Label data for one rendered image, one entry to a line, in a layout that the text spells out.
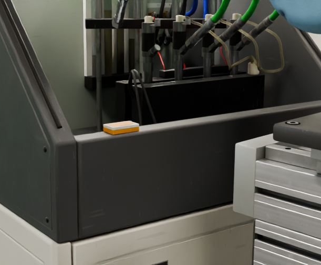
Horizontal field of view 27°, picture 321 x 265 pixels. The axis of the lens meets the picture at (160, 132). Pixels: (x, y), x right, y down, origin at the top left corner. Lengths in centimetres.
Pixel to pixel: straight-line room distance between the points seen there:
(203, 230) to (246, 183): 39
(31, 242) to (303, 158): 52
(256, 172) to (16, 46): 47
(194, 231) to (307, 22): 66
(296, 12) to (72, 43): 105
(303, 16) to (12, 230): 75
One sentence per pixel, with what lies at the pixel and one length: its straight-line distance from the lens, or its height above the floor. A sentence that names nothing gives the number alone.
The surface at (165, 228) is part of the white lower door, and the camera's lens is 114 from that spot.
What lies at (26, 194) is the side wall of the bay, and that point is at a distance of 111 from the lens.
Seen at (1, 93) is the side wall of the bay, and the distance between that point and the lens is 115.
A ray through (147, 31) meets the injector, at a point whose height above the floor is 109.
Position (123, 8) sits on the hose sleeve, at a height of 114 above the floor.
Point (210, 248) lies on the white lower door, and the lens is 123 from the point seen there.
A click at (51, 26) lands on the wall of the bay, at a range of 157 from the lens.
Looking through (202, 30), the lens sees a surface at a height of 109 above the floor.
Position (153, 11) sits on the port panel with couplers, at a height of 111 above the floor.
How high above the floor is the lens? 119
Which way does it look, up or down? 13 degrees down
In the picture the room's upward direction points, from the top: 1 degrees clockwise
